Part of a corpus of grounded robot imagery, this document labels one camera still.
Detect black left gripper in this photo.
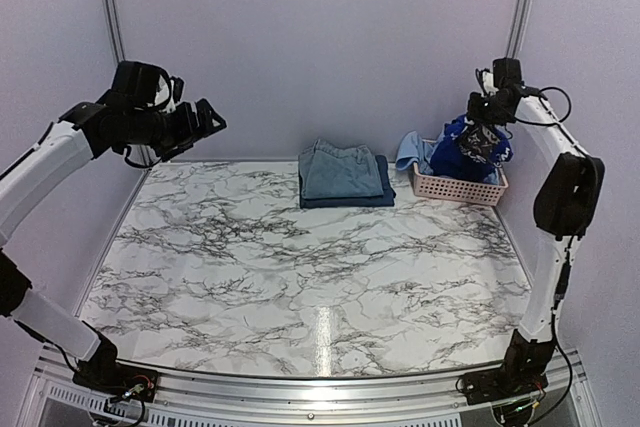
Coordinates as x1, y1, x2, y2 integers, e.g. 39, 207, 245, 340
125, 97, 225, 161

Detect royal blue printed t-shirt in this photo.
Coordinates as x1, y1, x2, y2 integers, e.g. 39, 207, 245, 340
428, 115, 514, 183

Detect light blue shirt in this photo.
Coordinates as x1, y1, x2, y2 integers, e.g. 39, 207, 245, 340
395, 131, 500, 185

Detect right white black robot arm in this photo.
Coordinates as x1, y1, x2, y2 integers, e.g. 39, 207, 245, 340
460, 57, 605, 404

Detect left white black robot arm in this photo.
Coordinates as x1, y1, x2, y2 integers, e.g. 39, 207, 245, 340
1, 61, 227, 401

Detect pink perforated plastic basket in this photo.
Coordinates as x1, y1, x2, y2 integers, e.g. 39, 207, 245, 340
411, 163, 509, 207

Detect folded light blue jeans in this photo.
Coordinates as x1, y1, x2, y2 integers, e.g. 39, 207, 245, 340
298, 139, 383, 200

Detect folded dark blue garment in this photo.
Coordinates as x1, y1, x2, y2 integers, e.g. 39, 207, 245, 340
299, 155, 396, 209

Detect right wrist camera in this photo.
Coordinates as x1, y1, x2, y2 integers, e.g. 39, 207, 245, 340
475, 68, 498, 96

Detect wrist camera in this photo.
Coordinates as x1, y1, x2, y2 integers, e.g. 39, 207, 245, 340
475, 68, 498, 96
151, 74, 185, 113

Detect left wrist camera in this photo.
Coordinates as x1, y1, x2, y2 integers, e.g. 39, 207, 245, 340
151, 74, 185, 113

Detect right aluminium corner post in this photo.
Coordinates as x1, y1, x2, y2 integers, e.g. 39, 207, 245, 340
505, 0, 532, 58

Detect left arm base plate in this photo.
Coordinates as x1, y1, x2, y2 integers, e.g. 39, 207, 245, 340
72, 362, 159, 403

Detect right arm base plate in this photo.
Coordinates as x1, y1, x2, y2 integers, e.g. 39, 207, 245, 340
456, 368, 548, 405

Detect aluminium front rail frame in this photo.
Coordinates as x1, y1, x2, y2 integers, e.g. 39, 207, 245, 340
15, 347, 602, 426

